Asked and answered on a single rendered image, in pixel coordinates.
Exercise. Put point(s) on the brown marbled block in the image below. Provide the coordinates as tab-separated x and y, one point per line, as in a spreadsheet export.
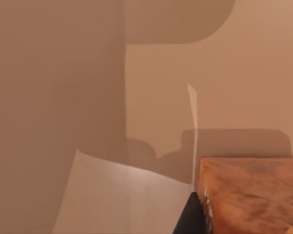
254	195

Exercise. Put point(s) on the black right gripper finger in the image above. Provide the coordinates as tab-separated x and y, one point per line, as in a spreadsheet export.
193	219

